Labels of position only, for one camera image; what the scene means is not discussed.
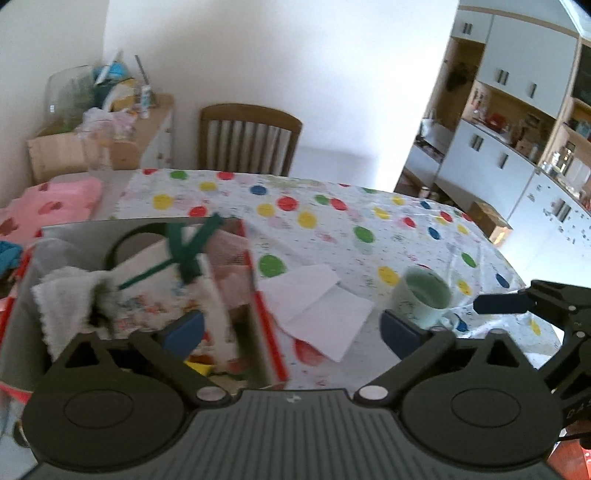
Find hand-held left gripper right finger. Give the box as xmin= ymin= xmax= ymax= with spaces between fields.
xmin=353 ymin=309 xmax=528 ymax=408

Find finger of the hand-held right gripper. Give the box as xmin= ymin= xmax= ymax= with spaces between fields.
xmin=474 ymin=291 xmax=537 ymax=316

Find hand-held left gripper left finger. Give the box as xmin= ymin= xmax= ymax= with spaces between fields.
xmin=64 ymin=309 xmax=232 ymax=408

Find white printed apron green straps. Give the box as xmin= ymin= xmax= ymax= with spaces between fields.
xmin=108 ymin=212 xmax=232 ymax=365

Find pink sheer cloth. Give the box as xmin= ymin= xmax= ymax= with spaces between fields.
xmin=204 ymin=229 xmax=257 ymax=308

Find red and white cardboard box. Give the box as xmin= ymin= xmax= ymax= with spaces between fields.
xmin=0 ymin=218 xmax=291 ymax=403

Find white fluffy towel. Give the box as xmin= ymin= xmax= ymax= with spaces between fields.
xmin=30 ymin=266 xmax=116 ymax=362

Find mint green cup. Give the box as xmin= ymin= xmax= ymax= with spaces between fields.
xmin=385 ymin=266 xmax=459 ymax=332

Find brown cardboard box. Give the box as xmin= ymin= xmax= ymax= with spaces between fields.
xmin=468 ymin=200 xmax=514 ymax=246

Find white paper sheet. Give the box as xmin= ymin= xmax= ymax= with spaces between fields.
xmin=257 ymin=263 xmax=376 ymax=363

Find polka dot tablecloth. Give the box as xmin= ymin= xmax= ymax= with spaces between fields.
xmin=111 ymin=167 xmax=561 ymax=398

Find pink heart blanket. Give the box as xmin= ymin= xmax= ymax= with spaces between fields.
xmin=0 ymin=177 xmax=103 ymax=251

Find teal cloth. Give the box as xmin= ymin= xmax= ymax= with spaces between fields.
xmin=0 ymin=239 xmax=23 ymax=280

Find wooden sideboard cabinet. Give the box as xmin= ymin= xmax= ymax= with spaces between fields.
xmin=27 ymin=93 xmax=175 ymax=184

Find wooden chair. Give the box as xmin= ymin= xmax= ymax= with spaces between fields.
xmin=198 ymin=103 xmax=304 ymax=177

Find clear plastic jar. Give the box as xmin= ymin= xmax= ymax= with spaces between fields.
xmin=80 ymin=122 xmax=115 ymax=172

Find pile of toys and packets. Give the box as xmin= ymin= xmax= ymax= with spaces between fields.
xmin=82 ymin=50 xmax=158 ymax=139

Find clear glass vase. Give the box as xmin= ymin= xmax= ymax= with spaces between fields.
xmin=45 ymin=66 xmax=97 ymax=136

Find white and wood wall unit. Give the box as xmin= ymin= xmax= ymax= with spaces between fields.
xmin=394 ymin=4 xmax=591 ymax=296

